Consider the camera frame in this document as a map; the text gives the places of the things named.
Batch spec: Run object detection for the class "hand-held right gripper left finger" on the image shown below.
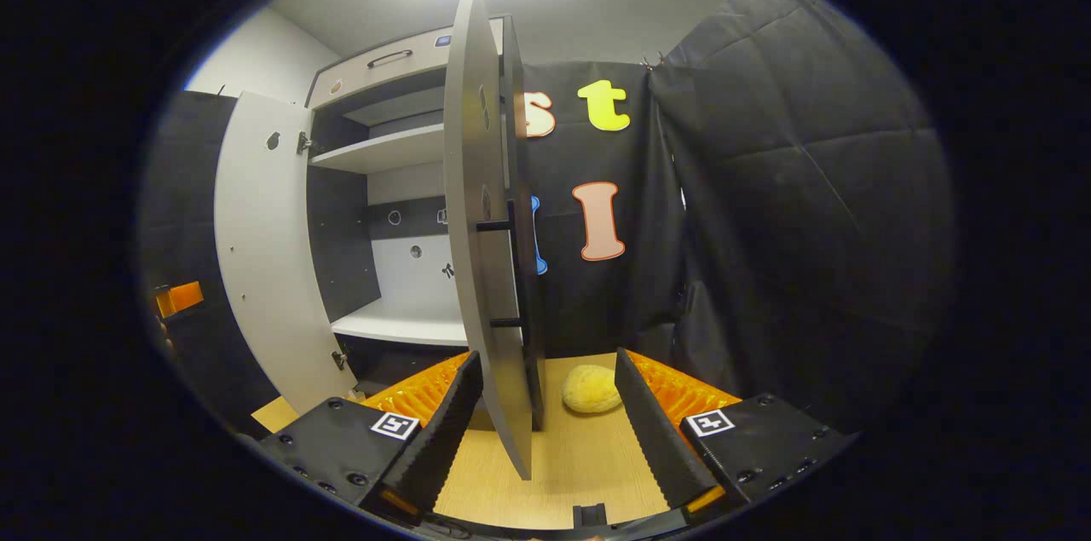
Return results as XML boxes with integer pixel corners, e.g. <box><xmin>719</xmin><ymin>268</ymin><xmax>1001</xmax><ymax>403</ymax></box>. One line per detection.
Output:
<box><xmin>258</xmin><ymin>351</ymin><xmax>484</xmax><ymax>522</ymax></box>

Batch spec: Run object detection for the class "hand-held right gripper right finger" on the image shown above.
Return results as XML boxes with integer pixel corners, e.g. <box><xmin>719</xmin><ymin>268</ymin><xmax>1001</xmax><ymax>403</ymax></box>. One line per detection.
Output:
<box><xmin>614</xmin><ymin>348</ymin><xmax>857</xmax><ymax>516</ymax></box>

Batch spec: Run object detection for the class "grey cabinet door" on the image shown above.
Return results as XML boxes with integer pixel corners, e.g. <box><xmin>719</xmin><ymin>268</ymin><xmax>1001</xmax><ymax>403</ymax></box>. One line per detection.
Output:
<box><xmin>213</xmin><ymin>91</ymin><xmax>359</xmax><ymax>416</ymax></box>
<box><xmin>443</xmin><ymin>0</ymin><xmax>534</xmax><ymax>481</ymax></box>

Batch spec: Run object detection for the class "grey double-door shoe cabinet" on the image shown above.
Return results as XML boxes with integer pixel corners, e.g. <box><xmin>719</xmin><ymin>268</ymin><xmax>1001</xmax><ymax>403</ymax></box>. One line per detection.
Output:
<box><xmin>213</xmin><ymin>0</ymin><xmax>546</xmax><ymax>481</ymax></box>

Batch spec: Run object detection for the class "white cabinet shelf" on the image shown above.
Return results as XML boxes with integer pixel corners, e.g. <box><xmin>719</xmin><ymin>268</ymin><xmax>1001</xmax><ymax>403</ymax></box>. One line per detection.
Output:
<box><xmin>309</xmin><ymin>124</ymin><xmax>446</xmax><ymax>176</ymax></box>
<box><xmin>331</xmin><ymin>302</ymin><xmax>468</xmax><ymax>348</ymax></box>

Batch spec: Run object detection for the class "grey cabinet drawer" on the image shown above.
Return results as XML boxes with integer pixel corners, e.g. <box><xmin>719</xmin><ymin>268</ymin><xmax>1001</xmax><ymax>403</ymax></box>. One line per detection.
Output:
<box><xmin>309</xmin><ymin>24</ymin><xmax>504</xmax><ymax>109</ymax></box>

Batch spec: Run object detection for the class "black backdrop cloth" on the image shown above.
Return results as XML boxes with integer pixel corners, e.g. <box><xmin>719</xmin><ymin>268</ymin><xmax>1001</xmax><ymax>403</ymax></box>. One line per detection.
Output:
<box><xmin>141</xmin><ymin>0</ymin><xmax>955</xmax><ymax>440</ymax></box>

